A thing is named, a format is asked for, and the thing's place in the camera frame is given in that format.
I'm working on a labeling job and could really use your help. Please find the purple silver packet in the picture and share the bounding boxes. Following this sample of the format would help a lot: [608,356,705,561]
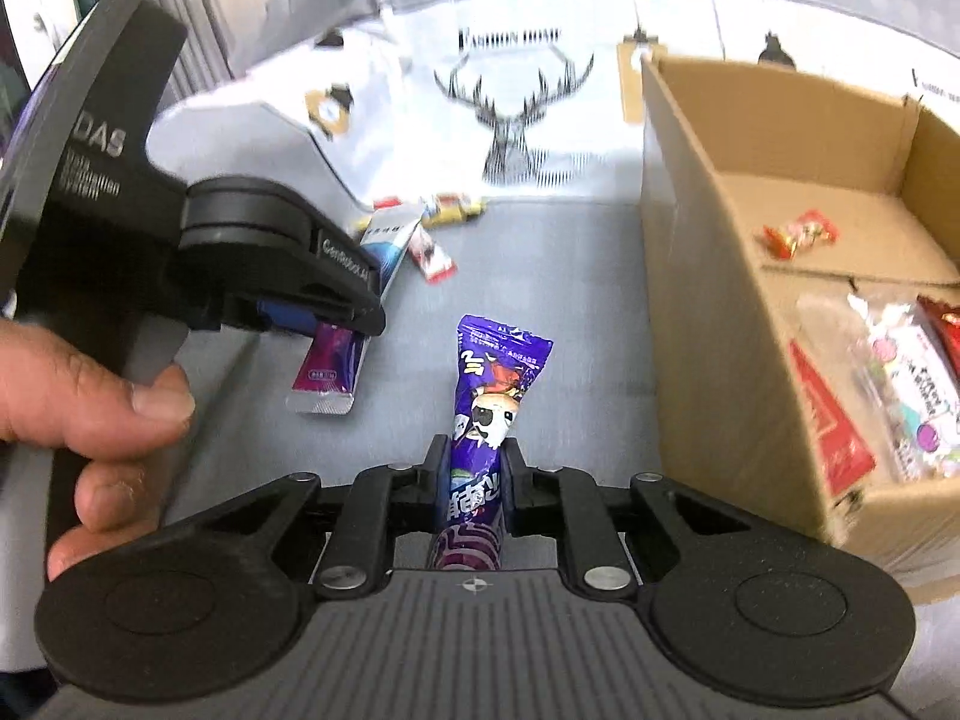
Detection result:
[285,323,370,416]

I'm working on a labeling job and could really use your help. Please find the blue white snack packet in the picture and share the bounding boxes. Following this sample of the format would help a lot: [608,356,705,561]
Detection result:
[359,205,421,298]

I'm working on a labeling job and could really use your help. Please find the purple cartoon snack packet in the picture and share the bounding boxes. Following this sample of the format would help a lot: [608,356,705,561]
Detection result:
[428,316,553,572]

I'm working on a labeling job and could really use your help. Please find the red white stick sachet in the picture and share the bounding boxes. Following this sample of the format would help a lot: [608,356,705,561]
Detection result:
[407,226,457,284]

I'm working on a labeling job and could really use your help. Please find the yellow orange candy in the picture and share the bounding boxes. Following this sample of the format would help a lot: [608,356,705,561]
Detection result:
[421,193,487,229]

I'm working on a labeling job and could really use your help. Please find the red coffee drink pouch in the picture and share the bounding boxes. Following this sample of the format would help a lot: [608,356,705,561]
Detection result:
[789,341,875,497]

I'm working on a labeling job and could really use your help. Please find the clear pastel candy bag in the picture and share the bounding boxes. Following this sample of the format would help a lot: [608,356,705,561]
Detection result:
[796,291,958,483]

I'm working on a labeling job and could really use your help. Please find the red clear candy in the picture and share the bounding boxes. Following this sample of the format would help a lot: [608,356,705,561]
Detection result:
[761,210,839,260]

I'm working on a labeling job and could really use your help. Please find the person's left hand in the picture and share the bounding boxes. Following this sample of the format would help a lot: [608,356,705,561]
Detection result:
[2,320,195,580]

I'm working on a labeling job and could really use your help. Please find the grey deer print sofa cover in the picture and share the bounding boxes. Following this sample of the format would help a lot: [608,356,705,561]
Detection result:
[0,0,960,720]

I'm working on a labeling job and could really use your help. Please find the grey curtain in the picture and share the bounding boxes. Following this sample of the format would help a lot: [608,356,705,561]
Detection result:
[155,0,233,109]

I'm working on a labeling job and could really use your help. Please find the brown cardboard box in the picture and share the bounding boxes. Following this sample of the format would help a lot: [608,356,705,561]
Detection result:
[640,52,958,603]

